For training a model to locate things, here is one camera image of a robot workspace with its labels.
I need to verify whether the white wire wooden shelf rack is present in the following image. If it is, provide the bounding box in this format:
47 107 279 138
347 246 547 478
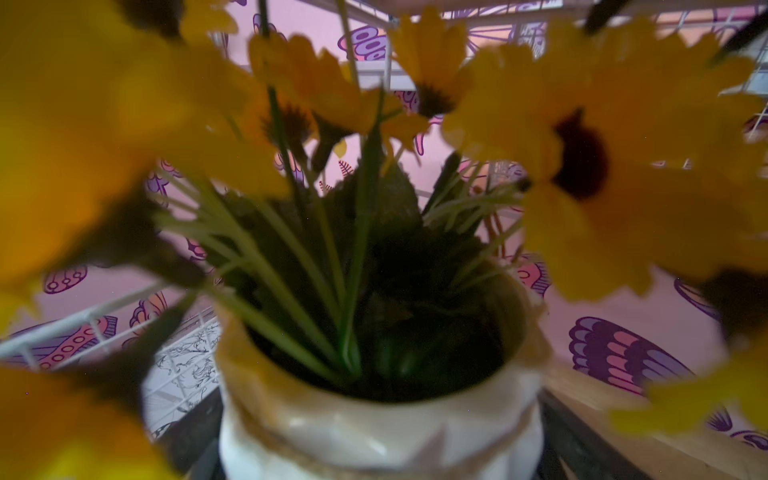
0 0 768 480

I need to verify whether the sunflower pot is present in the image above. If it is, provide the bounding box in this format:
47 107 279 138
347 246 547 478
0 0 768 480

